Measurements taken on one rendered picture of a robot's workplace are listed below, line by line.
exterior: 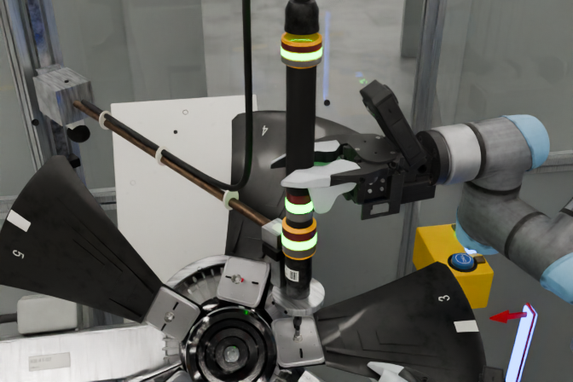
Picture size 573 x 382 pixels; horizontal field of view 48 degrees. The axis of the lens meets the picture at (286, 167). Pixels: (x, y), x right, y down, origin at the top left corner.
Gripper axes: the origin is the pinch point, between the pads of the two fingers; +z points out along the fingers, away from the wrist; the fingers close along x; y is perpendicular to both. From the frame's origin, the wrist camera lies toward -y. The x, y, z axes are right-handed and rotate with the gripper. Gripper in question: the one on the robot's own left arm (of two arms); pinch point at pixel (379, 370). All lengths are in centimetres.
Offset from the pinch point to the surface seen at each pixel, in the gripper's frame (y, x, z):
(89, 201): 17.5, -23.1, 34.1
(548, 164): -100, 31, 20
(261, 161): -6.8, -19.0, 27.2
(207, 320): 14.3, -10.3, 16.6
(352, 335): -1.4, -1.4, 5.8
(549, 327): -104, 92, 13
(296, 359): 6.8, -1.6, 8.9
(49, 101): 4, -19, 72
